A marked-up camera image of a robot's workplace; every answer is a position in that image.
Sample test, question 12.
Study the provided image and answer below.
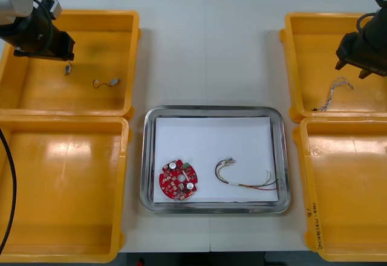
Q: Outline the round red circuit board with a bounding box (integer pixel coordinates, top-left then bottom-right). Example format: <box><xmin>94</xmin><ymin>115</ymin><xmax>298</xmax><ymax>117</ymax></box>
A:
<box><xmin>159</xmin><ymin>158</ymin><xmax>201</xmax><ymax>202</ymax></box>

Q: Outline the blue-white twisted wire harness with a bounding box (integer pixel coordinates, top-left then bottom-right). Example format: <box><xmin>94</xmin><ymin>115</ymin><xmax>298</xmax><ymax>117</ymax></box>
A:
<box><xmin>310</xmin><ymin>77</ymin><xmax>354</xmax><ymax>112</ymax></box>

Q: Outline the yellow-orange plastic bin with handwriting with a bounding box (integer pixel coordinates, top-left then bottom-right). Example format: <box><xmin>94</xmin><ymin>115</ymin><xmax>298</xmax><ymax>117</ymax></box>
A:
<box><xmin>292</xmin><ymin>116</ymin><xmax>387</xmax><ymax>262</ymax></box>

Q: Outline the red yellow black wire harness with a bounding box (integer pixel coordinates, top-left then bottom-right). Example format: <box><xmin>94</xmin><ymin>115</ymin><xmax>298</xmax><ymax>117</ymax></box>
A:
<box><xmin>215</xmin><ymin>156</ymin><xmax>281</xmax><ymax>192</ymax></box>

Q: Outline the steel tray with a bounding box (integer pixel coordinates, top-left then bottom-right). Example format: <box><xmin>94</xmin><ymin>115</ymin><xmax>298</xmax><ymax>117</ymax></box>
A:
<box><xmin>140</xmin><ymin>105</ymin><xmax>290</xmax><ymax>215</ymax></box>

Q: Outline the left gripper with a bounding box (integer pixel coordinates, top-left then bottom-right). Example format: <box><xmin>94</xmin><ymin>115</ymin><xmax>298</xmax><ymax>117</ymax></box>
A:
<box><xmin>13</xmin><ymin>30</ymin><xmax>76</xmax><ymax>62</ymax></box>

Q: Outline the white paper sheet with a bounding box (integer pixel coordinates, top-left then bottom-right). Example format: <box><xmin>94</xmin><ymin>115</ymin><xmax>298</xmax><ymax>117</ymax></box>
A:
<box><xmin>152</xmin><ymin>116</ymin><xmax>279</xmax><ymax>203</ymax></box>

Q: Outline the long black cable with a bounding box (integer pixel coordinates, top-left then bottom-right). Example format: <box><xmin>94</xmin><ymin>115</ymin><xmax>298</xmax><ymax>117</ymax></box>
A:
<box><xmin>0</xmin><ymin>126</ymin><xmax>16</xmax><ymax>250</ymax></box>

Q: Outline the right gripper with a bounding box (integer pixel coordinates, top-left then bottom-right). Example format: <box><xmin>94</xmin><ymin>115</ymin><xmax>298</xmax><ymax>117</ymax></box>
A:
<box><xmin>334</xmin><ymin>31</ymin><xmax>387</xmax><ymax>79</ymax></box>

